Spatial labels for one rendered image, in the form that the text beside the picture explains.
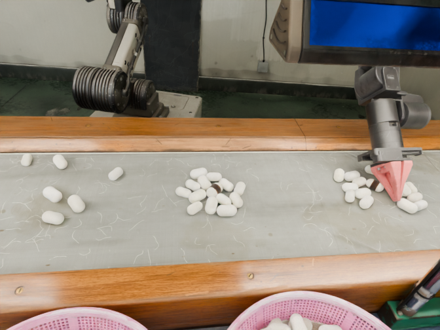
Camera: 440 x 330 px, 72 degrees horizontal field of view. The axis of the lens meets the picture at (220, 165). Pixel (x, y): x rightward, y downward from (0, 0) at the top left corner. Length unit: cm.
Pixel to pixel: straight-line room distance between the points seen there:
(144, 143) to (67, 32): 217
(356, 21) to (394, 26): 4
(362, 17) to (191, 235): 39
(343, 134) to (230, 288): 51
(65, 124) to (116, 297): 46
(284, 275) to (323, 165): 33
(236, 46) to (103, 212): 219
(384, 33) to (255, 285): 35
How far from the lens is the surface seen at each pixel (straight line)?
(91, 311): 44
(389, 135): 68
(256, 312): 44
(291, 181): 65
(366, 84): 72
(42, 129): 78
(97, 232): 55
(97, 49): 277
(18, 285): 50
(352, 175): 70
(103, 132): 73
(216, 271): 46
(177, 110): 140
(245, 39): 260
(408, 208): 69
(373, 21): 39
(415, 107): 75
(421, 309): 60
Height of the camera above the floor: 115
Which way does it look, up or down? 39 degrees down
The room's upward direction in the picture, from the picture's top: 6 degrees clockwise
